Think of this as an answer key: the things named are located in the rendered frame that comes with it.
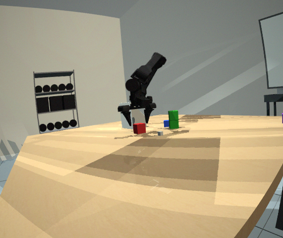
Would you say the small blue block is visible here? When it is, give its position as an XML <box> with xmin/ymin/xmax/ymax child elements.
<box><xmin>164</xmin><ymin>120</ymin><xmax>169</xmax><ymax>127</ymax></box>

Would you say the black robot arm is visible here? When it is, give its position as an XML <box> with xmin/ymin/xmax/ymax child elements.
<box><xmin>125</xmin><ymin>52</ymin><xmax>166</xmax><ymax>107</ymax></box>

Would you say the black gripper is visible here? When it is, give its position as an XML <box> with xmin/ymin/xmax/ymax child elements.
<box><xmin>117</xmin><ymin>93</ymin><xmax>157</xmax><ymax>126</ymax></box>

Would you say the green block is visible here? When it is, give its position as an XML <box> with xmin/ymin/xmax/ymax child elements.
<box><xmin>169</xmin><ymin>120</ymin><xmax>179</xmax><ymax>129</ymax></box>
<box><xmin>168</xmin><ymin>110</ymin><xmax>179</xmax><ymax>120</ymax></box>

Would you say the red block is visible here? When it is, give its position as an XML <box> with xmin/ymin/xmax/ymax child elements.
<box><xmin>133</xmin><ymin>123</ymin><xmax>146</xmax><ymax>134</ymax></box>

